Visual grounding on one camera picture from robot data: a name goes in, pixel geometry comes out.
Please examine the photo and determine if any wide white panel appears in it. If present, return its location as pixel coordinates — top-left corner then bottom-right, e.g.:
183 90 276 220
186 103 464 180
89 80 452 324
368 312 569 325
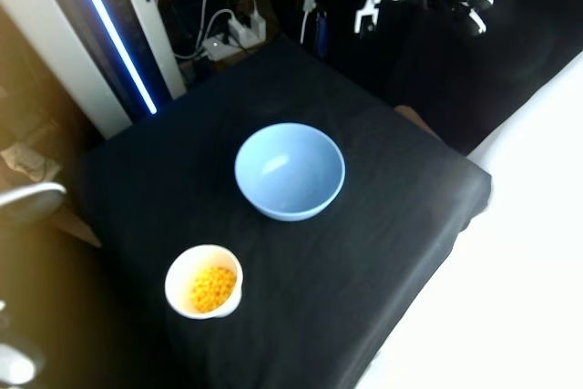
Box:
0 0 134 140

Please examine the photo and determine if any white adapter box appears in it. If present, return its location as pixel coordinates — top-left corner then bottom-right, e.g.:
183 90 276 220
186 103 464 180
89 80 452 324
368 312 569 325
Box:
202 36 238 62

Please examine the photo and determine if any narrow white panel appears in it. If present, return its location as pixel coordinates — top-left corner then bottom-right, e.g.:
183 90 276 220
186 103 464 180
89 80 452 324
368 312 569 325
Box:
115 0 187 99

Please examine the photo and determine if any blue light strip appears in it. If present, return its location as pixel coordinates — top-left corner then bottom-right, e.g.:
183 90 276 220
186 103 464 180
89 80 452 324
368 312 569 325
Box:
76 0 159 116

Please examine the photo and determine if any black table cloth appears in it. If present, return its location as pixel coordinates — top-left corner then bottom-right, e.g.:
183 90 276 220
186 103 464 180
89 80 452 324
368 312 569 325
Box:
77 36 494 389

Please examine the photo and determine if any light blue bowl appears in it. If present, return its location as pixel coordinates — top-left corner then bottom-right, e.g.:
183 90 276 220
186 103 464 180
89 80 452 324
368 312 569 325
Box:
233 122 346 222

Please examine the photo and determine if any yellow corn kernels pouring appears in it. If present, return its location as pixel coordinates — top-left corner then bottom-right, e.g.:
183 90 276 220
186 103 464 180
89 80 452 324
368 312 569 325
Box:
189 265 239 314

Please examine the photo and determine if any white sheet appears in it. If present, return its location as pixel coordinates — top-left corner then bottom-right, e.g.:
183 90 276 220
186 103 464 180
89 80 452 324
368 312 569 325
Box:
354 49 583 389

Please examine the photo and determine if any brown cardboard piece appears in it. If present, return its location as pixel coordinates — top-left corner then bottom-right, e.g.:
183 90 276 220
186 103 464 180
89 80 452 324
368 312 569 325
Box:
394 105 445 142
45 205 103 249

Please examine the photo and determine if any white paper cup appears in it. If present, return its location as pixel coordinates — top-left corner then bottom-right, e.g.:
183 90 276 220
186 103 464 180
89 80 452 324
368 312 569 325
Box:
164 244 244 320

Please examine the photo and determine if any short white cable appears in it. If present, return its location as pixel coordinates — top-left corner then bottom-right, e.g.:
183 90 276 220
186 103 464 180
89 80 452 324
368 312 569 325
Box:
195 8 236 56

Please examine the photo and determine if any thin white cable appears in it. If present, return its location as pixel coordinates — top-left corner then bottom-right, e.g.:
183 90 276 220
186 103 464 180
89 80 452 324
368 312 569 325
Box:
299 9 312 45

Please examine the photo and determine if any crumpled beige fabric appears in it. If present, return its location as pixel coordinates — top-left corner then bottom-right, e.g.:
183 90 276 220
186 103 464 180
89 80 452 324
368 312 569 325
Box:
0 124 63 183

